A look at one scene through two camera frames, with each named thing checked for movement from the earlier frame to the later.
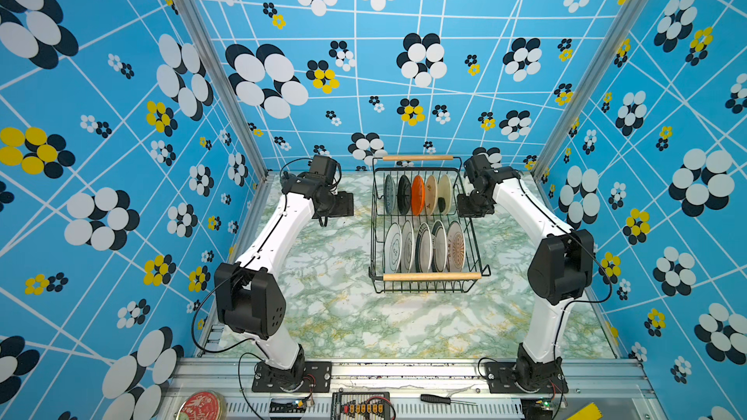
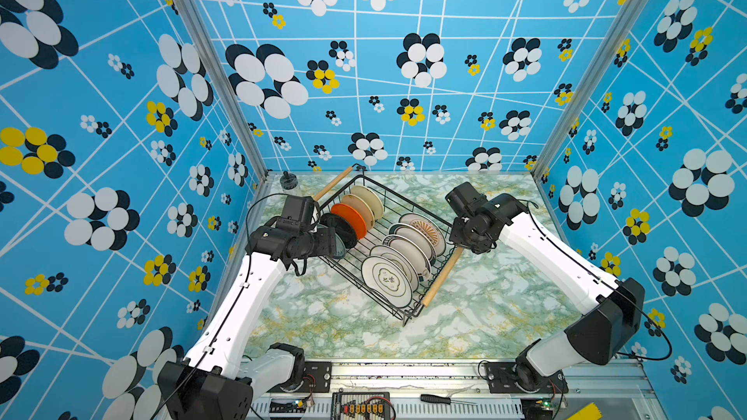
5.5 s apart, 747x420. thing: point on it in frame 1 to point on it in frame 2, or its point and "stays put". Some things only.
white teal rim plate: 407,248 to 398,258
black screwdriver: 442,400 stays put
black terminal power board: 361,405 stays put
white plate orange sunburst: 456,247 to 430,227
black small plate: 404,194 to 341,227
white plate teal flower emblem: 393,248 to 388,280
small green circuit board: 287,405 stays put
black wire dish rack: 419,239 to 396,253
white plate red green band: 423,248 to 409,249
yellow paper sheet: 588,411 stays put
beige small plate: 431,194 to 359,204
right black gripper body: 469,206 to 462,235
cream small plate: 444,191 to 373,201
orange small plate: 417,194 to 355,218
